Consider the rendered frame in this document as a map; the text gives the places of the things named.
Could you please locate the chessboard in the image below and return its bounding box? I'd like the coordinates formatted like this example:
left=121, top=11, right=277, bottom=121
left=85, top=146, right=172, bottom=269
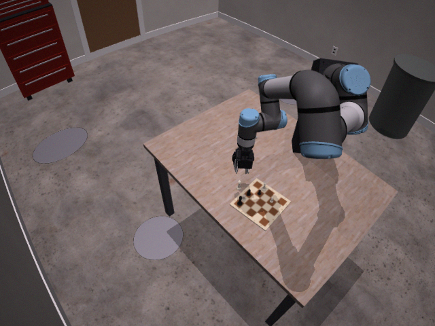
left=230, top=179, right=291, bottom=231

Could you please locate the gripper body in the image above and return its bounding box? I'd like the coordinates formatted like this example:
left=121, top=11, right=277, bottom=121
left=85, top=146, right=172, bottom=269
left=235, top=143, right=254, bottom=169

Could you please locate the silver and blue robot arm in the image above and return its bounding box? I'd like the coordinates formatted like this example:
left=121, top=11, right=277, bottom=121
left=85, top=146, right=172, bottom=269
left=237, top=63, right=371, bottom=159

